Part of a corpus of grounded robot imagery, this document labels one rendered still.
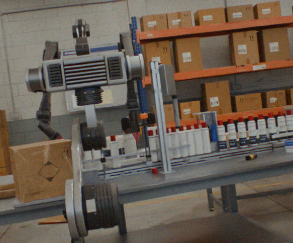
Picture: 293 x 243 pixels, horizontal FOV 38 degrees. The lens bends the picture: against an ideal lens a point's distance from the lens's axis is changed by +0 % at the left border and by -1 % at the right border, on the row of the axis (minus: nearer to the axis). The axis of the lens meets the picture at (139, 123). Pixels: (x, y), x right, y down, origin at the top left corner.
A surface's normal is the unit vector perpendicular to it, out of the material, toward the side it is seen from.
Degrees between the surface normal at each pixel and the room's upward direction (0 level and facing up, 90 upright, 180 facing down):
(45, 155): 90
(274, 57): 91
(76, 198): 56
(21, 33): 90
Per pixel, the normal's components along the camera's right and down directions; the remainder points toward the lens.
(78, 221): 0.11, 0.26
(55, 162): 0.38, 0.00
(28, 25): 0.08, 0.04
